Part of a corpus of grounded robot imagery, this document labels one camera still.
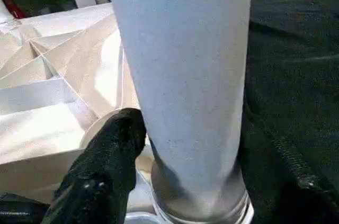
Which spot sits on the black work mat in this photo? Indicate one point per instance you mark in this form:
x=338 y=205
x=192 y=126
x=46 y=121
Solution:
x=291 y=49

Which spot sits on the white plastic table leg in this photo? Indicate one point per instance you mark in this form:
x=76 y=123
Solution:
x=185 y=86

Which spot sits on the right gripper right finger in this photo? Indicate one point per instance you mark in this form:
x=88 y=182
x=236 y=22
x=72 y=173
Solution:
x=291 y=181

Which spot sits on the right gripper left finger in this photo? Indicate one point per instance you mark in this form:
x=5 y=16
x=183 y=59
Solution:
x=100 y=176

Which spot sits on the white plastic table top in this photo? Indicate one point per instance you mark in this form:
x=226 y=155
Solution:
x=58 y=91

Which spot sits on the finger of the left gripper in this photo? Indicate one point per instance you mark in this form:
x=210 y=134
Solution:
x=18 y=211

